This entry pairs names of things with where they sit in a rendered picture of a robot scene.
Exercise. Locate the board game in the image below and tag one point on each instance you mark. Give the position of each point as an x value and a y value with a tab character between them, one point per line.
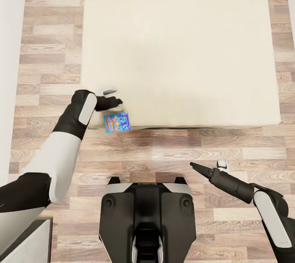
117	122

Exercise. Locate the bed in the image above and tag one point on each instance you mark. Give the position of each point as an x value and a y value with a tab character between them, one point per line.
182	64

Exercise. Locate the desk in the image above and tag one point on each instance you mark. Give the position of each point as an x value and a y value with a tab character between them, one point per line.
32	246

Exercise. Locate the robot trunk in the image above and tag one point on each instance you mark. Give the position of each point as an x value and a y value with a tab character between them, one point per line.
137	251

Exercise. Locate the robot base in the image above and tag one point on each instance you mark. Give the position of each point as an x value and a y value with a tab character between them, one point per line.
147	210

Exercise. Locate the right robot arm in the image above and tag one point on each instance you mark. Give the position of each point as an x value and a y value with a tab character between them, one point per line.
273	209

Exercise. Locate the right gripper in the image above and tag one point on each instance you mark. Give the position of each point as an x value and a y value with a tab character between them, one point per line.
219	179

